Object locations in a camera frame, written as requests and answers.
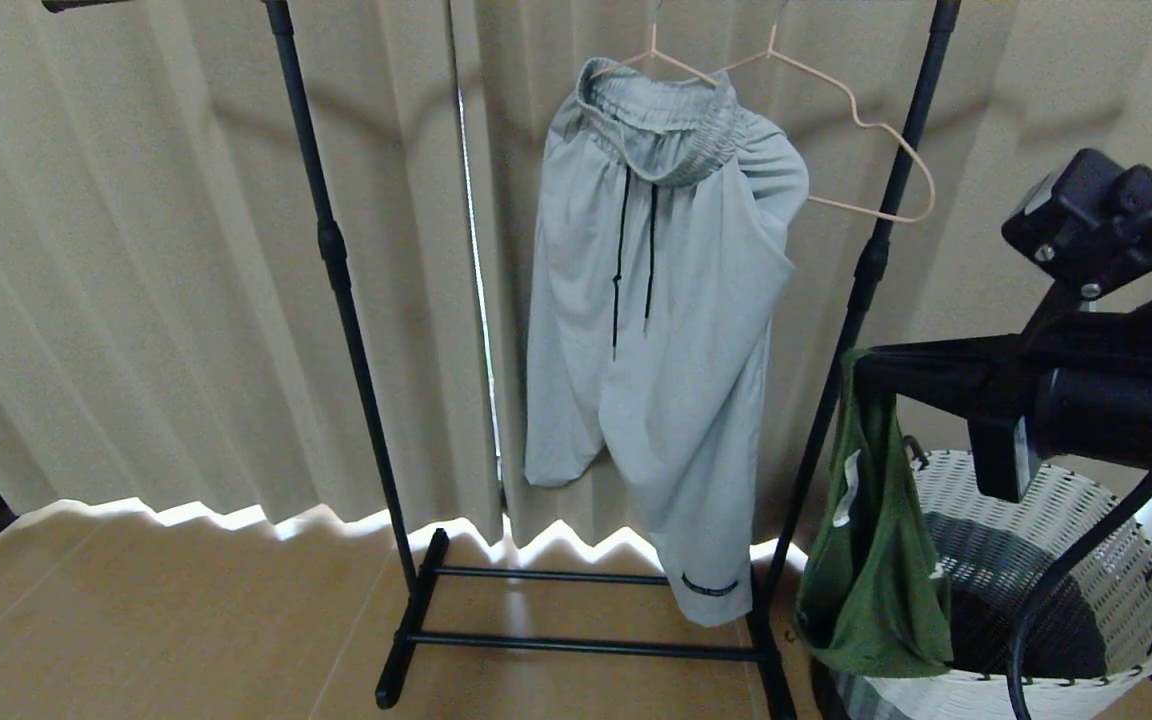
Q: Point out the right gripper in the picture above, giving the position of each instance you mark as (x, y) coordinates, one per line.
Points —
(1116, 410)

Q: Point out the green garment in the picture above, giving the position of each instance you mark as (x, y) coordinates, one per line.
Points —
(876, 580)

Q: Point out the pale grey shorts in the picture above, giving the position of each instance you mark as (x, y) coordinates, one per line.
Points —
(676, 350)

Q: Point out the pink clothes hanger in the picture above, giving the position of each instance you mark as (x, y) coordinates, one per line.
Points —
(771, 42)
(653, 40)

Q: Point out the white laundry basket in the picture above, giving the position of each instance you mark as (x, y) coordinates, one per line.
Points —
(1126, 570)

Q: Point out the black clothes rack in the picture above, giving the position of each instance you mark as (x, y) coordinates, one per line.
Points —
(333, 250)

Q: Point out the beige curtain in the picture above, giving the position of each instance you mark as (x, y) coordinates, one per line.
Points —
(136, 250)

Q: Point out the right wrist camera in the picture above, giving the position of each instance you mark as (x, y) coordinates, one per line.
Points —
(1076, 215)

